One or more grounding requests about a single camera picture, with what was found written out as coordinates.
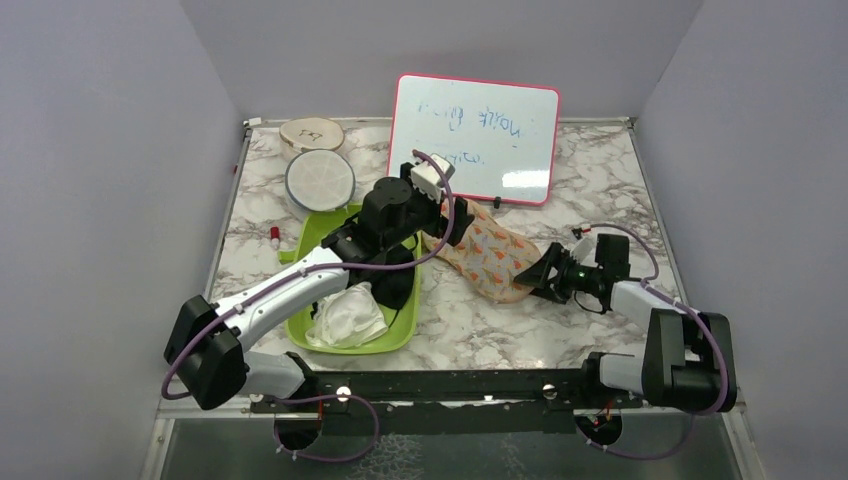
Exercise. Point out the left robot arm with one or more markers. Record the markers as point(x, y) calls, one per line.
point(210, 347)

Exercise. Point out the white bra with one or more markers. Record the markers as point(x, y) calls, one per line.
point(347, 319)

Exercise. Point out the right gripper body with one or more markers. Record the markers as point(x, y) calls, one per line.
point(571, 276)

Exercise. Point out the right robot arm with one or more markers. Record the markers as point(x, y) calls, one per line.
point(686, 362)

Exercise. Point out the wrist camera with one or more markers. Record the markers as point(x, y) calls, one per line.
point(584, 243)
point(427, 175)

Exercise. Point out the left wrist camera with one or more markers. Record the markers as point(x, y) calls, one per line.
point(427, 175)

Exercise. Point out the floral mesh laundry bag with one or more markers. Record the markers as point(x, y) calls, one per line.
point(490, 257)

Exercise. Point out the pink framed whiteboard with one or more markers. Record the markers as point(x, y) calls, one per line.
point(499, 137)

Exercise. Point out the small red white marker cap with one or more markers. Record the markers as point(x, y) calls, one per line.
point(274, 237)

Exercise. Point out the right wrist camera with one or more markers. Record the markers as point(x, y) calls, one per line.
point(584, 243)

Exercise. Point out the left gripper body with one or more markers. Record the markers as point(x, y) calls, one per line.
point(424, 214)

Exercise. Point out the round white mesh laundry bag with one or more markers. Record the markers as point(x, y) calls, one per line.
point(319, 181)

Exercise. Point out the black bra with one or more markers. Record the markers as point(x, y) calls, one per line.
point(390, 290)

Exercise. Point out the green plastic tray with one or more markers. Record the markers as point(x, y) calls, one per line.
point(402, 324)

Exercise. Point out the round wooden slice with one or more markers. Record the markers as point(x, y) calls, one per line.
point(306, 134)

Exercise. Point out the black front rail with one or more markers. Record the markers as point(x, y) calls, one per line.
point(355, 403)

